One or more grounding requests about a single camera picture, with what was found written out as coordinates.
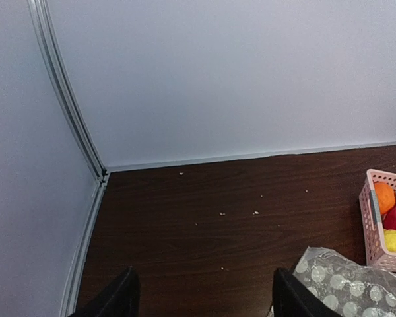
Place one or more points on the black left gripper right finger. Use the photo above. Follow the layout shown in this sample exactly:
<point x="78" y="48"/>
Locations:
<point x="292" y="298"/>

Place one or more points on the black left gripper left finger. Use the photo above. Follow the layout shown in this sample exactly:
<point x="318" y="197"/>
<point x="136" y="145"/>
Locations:
<point x="121" y="297"/>

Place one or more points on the clear polka dot zip bag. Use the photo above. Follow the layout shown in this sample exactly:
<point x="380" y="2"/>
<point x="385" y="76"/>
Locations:
<point x="346" y="287"/>

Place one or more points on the pink perforated plastic basket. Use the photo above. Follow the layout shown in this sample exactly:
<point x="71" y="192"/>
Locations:
<point x="376" y="252"/>

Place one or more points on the yellow toy lemon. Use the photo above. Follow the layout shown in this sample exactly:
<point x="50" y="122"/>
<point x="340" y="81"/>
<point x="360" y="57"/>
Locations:
<point x="390" y="239"/>

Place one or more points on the orange toy fruit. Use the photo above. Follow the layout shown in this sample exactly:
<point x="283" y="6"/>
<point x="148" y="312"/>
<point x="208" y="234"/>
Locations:
<point x="385" y="196"/>

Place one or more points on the left aluminium corner post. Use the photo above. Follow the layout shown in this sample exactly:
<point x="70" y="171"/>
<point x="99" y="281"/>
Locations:
<point x="47" y="41"/>

